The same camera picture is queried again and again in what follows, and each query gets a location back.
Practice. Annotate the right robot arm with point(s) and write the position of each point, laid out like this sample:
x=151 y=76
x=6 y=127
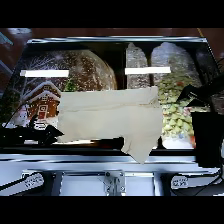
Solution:
x=208 y=136

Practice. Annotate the beige T-shirt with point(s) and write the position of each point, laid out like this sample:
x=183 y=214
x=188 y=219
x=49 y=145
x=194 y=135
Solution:
x=110 y=116

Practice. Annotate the silver frame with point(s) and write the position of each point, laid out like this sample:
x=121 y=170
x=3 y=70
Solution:
x=100 y=166

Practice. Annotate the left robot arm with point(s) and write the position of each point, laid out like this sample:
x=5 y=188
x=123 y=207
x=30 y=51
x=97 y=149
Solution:
x=20 y=135

